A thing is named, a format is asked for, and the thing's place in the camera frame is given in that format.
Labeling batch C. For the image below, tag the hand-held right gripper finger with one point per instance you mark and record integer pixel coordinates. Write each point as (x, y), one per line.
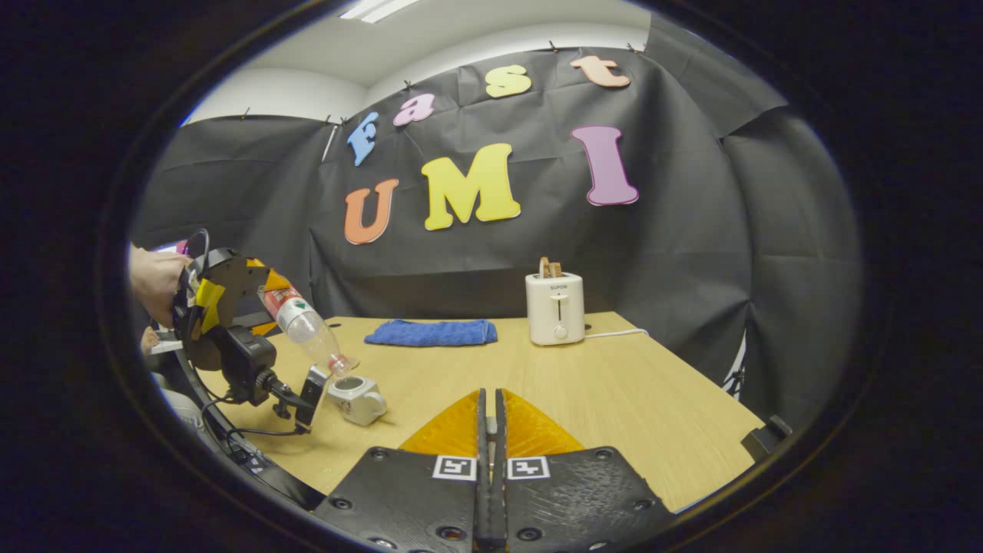
(500, 476)
(483, 476)

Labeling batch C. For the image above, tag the ceiling light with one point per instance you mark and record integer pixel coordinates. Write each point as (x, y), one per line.
(376, 9)

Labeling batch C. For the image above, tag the white side table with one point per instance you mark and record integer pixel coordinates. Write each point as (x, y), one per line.
(165, 347)

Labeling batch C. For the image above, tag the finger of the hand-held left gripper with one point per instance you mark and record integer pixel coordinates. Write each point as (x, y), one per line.
(257, 326)
(265, 280)

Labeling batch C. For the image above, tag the blue towel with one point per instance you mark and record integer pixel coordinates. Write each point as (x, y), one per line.
(430, 332)

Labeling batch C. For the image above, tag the black backdrop cloth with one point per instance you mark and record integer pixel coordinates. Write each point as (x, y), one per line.
(676, 253)

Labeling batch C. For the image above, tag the clear plastic water bottle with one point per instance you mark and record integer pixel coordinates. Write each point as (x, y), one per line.
(307, 326)

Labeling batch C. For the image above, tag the bread slice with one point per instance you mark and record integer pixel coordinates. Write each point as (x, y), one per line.
(549, 267)

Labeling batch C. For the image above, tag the white ceramic teacup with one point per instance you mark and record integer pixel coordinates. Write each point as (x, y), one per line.
(357, 401)

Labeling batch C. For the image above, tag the white toaster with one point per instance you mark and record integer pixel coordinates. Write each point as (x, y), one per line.
(554, 311)

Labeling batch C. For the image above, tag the white teacup lid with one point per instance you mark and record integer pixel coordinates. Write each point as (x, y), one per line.
(491, 427)

